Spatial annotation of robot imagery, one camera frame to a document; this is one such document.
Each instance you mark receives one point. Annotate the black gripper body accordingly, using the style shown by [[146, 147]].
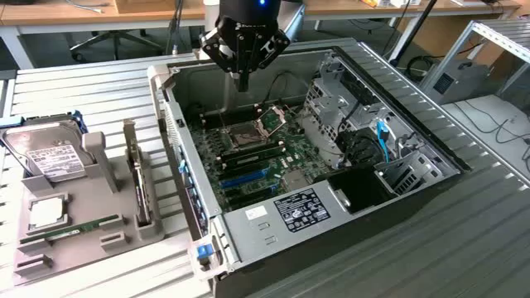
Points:
[[250, 17]]

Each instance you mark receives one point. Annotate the Nvidia graphics card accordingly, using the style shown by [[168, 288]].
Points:
[[139, 174]]

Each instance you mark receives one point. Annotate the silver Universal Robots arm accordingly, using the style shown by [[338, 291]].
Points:
[[211, 13]]

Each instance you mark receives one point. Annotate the open black PC case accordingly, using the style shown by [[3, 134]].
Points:
[[194, 77]]

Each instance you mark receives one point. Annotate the cardboard box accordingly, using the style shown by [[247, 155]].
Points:
[[144, 5]]

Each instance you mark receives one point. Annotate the silver perforated drive cage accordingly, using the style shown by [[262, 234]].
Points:
[[327, 105]]

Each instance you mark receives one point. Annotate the metal socket cover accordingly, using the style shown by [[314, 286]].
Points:
[[271, 119]]

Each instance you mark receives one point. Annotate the office chair base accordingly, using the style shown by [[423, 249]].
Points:
[[114, 38]]

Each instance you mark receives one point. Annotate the CPU socket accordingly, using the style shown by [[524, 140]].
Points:
[[246, 138]]

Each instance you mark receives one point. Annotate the green motherboard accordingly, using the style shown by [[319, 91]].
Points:
[[291, 146]]

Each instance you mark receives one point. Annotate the black slanted pole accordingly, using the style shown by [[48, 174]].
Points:
[[414, 28]]

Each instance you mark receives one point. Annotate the dark RAM stick with label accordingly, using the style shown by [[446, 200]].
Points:
[[253, 158]]

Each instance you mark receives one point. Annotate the blue card retention latch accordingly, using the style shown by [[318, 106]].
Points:
[[180, 166]]

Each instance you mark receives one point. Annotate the blue disk caddy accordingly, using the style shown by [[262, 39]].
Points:
[[80, 121]]

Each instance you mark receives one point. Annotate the black expansion slot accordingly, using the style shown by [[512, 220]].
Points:
[[249, 197], [241, 172]]

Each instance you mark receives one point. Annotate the grey chipset heatsink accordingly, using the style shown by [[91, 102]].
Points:
[[295, 180]]

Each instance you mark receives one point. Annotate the grey control box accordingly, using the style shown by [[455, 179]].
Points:
[[459, 80]]

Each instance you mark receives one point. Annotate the silver hard disk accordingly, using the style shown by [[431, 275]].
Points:
[[54, 155]]

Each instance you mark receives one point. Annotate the silver disk bay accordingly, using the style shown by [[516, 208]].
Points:
[[407, 177]]

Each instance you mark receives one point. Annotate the silver power supply with label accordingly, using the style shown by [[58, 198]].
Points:
[[257, 229]]

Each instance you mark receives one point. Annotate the grey parts rack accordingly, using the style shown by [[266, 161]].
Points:
[[95, 211]]

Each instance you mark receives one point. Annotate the green RAM stick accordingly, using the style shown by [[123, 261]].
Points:
[[88, 226]]

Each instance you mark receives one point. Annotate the blue case release latch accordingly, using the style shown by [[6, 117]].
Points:
[[203, 251]]

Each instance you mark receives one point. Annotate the silver CPU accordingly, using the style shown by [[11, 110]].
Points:
[[47, 212]]

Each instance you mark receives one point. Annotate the wooden desk with white frame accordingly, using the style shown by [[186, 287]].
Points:
[[62, 15], [434, 6]]

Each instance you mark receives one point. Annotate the aluminium frame slatted table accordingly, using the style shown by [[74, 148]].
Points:
[[497, 34]]

